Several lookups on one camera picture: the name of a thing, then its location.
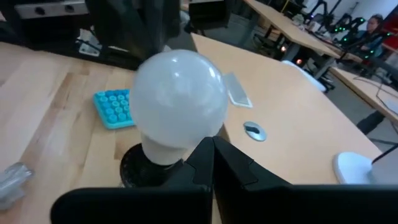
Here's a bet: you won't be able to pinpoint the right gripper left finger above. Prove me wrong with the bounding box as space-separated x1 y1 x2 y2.
50 136 215 224

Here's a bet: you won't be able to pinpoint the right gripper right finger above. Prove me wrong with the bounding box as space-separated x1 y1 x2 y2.
213 136 398 224

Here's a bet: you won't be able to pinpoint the lamp with black socket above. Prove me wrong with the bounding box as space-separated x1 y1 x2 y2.
119 142 188 189

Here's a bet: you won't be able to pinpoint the white frosted lightbulb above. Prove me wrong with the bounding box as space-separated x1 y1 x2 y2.
129 49 229 166

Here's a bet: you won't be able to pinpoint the silver desk grommet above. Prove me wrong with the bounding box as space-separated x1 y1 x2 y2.
243 121 268 142

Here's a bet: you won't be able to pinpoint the white tapered stand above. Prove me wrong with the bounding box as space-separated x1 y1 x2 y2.
331 145 398 185

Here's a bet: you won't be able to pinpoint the light wood office desk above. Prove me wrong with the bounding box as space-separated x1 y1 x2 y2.
190 32 383 185
244 0 341 59
328 66 398 123

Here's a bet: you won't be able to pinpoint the teal silicone mold tray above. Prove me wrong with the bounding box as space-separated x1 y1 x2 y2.
92 88 136 130

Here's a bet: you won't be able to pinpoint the person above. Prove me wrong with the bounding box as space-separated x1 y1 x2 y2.
356 13 389 58

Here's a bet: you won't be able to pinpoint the red storage bins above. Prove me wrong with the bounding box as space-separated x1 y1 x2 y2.
384 14 398 42

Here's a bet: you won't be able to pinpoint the clear coiled power cable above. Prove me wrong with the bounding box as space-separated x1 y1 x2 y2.
0 161 34 211

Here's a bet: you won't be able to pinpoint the silver corner bracket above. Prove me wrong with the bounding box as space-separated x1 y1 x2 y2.
77 40 101 57

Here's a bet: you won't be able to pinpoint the black frame rail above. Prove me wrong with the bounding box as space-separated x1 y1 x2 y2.
0 27 141 71

